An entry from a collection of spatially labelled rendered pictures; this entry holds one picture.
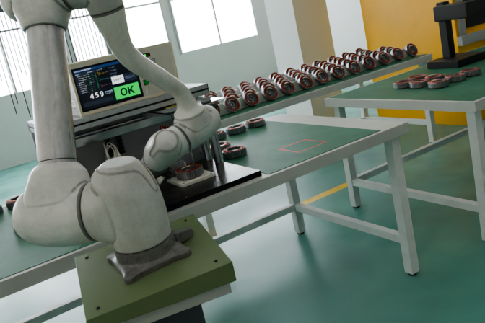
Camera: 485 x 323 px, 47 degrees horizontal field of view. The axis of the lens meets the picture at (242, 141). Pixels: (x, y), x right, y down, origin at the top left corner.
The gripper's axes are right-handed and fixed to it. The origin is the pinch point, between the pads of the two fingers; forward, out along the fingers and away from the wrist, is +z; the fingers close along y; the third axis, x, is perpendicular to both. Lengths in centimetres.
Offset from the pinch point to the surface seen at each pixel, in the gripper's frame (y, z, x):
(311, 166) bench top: 64, -8, -18
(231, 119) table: 107, 108, 51
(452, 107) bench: 156, -5, -16
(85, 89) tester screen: -4.8, 0.6, 43.8
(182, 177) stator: 19.0, 7.6, 0.0
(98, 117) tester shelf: -3.5, 3.7, 32.7
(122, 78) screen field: 10.6, 0.1, 44.5
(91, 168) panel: -7.9, 27.4, 21.8
